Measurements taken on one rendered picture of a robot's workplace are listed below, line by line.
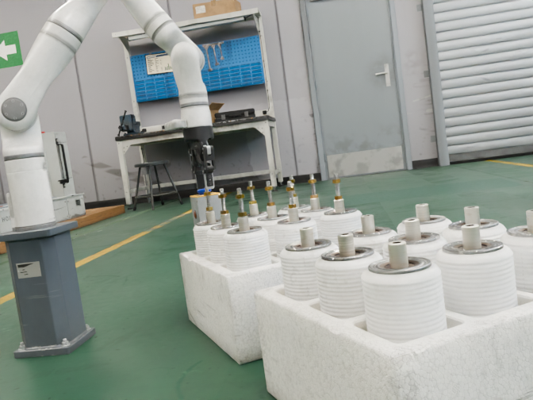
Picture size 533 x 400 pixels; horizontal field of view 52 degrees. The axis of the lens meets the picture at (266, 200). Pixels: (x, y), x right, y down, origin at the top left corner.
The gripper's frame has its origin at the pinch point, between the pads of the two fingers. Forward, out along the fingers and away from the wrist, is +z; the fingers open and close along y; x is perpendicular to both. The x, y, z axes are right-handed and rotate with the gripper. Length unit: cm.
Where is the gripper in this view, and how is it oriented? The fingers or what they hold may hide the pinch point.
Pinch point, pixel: (205, 183)
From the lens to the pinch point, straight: 138.2
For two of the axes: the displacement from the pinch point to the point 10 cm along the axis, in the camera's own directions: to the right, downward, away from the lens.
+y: -4.0, -0.3, 9.1
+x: -9.1, 1.5, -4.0
